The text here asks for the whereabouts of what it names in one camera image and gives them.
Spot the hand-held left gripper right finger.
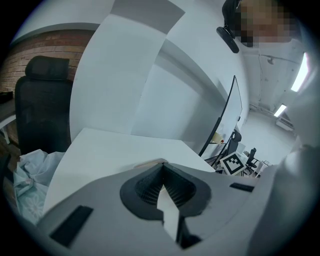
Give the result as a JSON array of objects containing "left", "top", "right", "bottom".
[{"left": 162, "top": 161, "right": 261, "bottom": 256}]

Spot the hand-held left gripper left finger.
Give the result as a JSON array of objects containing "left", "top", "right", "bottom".
[{"left": 36, "top": 161, "right": 181, "bottom": 256}]

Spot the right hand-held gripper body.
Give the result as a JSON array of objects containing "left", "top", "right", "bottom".
[{"left": 216, "top": 150, "right": 249, "bottom": 177}]

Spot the black office chair with armrests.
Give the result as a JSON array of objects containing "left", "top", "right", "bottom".
[{"left": 244, "top": 147, "right": 261, "bottom": 176}]

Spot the black chair with headrest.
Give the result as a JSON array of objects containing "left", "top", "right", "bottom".
[{"left": 229, "top": 129, "right": 243, "bottom": 153}]

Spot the black-framed whiteboard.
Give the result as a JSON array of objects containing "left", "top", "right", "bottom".
[{"left": 198, "top": 74, "right": 244, "bottom": 158}]

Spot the white air conditioner unit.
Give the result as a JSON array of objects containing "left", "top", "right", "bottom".
[{"left": 275, "top": 117, "right": 295, "bottom": 131}]

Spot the long ceiling light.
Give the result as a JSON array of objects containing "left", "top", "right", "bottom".
[
  {"left": 273, "top": 104, "right": 288, "bottom": 118},
  {"left": 290, "top": 51, "right": 309, "bottom": 92}
]

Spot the crumpled pale floral cloth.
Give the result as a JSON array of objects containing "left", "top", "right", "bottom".
[{"left": 12, "top": 148, "right": 66, "bottom": 225}]

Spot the black mesh office chair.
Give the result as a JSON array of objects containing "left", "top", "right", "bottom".
[{"left": 14, "top": 55, "right": 74, "bottom": 155}]

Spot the person's head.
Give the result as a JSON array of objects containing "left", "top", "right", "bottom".
[{"left": 221, "top": 0, "right": 301, "bottom": 48}]

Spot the grey desk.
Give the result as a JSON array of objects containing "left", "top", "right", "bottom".
[{"left": 0, "top": 98, "right": 17, "bottom": 131}]

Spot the black head-worn camera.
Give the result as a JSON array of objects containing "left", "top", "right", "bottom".
[{"left": 216, "top": 25, "right": 240, "bottom": 54}]

